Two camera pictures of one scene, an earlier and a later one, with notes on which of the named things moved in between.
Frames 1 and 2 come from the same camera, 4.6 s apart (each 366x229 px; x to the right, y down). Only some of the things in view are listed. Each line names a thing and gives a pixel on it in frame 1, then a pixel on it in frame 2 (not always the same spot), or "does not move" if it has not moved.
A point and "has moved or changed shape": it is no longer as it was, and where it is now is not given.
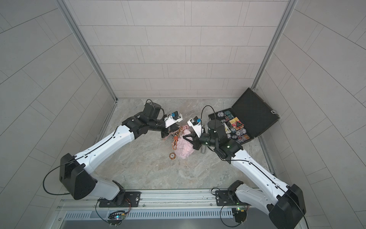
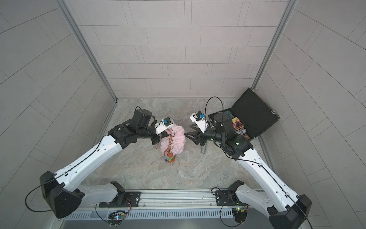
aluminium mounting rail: x=151 y=199 does not move
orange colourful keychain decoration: x=180 y=131 -> x=168 y=152
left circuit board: x=116 y=218 does not move
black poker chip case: x=249 y=116 does not move
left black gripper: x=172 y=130 -> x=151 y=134
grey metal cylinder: x=203 y=149 does not move
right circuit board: x=240 y=214 does not move
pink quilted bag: x=185 y=148 has moved or changed shape
